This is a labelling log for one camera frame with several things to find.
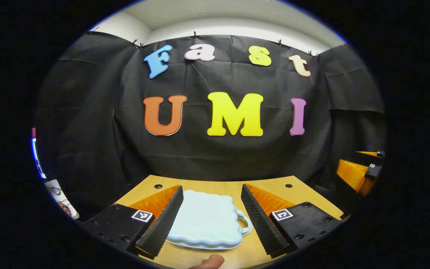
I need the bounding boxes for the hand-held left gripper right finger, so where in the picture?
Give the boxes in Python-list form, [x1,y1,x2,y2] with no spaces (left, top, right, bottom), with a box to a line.
[240,183,343,259]

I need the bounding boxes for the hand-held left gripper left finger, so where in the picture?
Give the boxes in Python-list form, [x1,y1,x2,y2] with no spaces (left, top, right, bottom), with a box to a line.
[82,185,184,260]

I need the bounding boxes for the light blue suitcase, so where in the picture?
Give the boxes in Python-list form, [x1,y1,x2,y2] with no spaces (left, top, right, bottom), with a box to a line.
[166,190,253,251]

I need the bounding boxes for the black backdrop cloth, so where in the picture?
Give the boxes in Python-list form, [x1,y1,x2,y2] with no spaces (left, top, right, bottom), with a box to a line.
[32,31,387,221]

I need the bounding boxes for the white printed poster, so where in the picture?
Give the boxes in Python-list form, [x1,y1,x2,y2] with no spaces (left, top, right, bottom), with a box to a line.
[31,127,80,221]

